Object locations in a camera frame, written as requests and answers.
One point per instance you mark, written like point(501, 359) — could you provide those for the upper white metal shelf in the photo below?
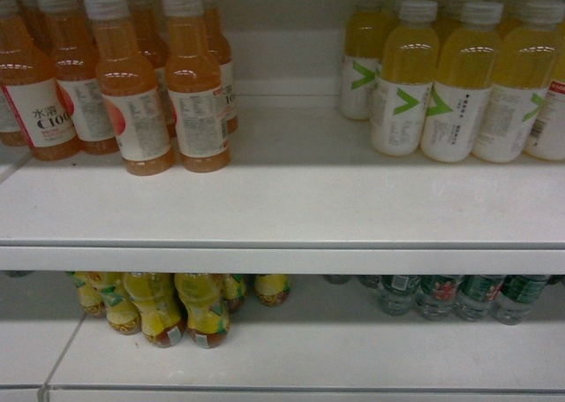
point(304, 192)

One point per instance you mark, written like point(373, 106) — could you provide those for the water bottle far left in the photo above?
point(396, 293)

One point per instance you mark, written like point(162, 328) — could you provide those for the water bottle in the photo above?
point(516, 297)
point(396, 293)

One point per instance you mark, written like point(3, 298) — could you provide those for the water bottle barcode label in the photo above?
point(436, 295)

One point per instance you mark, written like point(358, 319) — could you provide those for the orange juice bottle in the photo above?
point(129, 90)
point(193, 77)
point(76, 58)
point(219, 46)

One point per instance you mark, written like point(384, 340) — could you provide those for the water bottle team label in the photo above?
point(476, 295)

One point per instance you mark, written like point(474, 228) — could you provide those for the water bottle behind front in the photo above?
point(516, 297)

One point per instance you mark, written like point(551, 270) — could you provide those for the lemon tea bottle rear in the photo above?
point(272, 290)

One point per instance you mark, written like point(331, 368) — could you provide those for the yellow vitamin drink front left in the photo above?
point(404, 86)

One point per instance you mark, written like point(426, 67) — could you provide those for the yellow vitamin drink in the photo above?
point(365, 34)
point(404, 86)
point(463, 83)
point(521, 77)

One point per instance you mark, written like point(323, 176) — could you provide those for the lemon tea bottle below right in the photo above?
point(208, 314)

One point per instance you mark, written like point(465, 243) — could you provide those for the lemon tea bottle below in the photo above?
point(102, 294)
point(154, 295)
point(208, 314)

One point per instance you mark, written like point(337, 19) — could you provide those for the orange juice bottle behind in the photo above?
point(219, 46)

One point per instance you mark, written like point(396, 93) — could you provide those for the yellow vitamin drink back left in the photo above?
point(365, 34)

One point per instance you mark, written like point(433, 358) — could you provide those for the lemon tea bottle below left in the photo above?
point(102, 294)

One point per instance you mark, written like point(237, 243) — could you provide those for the yellow vitamin drink middle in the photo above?
point(463, 83)

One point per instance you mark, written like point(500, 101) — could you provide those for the yellow drink bottle red label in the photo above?
point(546, 139)

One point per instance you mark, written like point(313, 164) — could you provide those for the yellow vitamin drink right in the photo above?
point(521, 77)

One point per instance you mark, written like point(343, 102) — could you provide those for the orange juice bottle C100 label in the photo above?
point(28, 82)

